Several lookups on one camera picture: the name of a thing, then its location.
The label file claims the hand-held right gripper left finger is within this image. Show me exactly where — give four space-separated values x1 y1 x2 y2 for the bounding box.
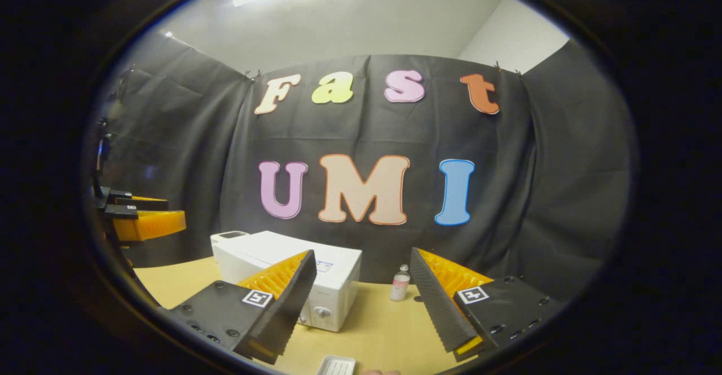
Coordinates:
169 249 318 364

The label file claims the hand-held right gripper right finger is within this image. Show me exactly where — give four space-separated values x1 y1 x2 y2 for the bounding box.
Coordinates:
410 247 565 363

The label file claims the white microwave oven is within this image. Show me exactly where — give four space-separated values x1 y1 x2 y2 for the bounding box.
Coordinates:
213 230 363 333

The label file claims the small pink label bottle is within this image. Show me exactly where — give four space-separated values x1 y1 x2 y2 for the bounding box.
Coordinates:
390 264 411 302

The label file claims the white toaster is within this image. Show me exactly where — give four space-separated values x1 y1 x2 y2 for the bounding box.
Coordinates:
210 230 250 252

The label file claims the white rectangular tray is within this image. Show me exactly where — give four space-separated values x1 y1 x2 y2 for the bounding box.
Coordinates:
316 355 357 375

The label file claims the black backdrop cloth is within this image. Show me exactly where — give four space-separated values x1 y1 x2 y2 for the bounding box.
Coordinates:
93 31 632 302

